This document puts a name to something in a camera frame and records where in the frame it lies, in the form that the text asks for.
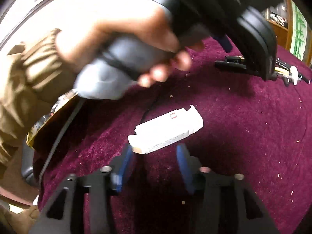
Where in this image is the operator left hand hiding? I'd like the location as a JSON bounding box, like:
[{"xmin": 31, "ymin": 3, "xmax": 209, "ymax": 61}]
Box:
[{"xmin": 55, "ymin": 3, "xmax": 192, "ymax": 88}]

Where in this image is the small white bottle on pens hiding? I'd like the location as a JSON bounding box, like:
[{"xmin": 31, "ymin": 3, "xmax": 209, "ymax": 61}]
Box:
[{"xmin": 290, "ymin": 66, "xmax": 299, "ymax": 86}]

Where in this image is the wooden mirror cabinet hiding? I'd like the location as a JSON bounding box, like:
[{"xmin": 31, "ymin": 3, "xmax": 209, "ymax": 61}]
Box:
[{"xmin": 262, "ymin": 0, "xmax": 311, "ymax": 66}]

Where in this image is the yellow black pen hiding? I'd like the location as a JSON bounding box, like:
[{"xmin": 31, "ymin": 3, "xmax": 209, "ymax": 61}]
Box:
[{"xmin": 223, "ymin": 56, "xmax": 278, "ymax": 80}]

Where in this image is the long black flat pen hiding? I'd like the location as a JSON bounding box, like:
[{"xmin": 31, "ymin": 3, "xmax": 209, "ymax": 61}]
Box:
[{"xmin": 215, "ymin": 61, "xmax": 259, "ymax": 76}]

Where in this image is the gold white open box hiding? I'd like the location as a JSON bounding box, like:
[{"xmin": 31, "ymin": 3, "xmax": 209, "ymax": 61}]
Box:
[{"xmin": 26, "ymin": 89, "xmax": 79, "ymax": 150}]

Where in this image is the operator left forearm sleeve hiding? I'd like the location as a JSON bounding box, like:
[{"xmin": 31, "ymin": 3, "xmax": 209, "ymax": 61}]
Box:
[{"xmin": 1, "ymin": 28, "xmax": 76, "ymax": 174}]

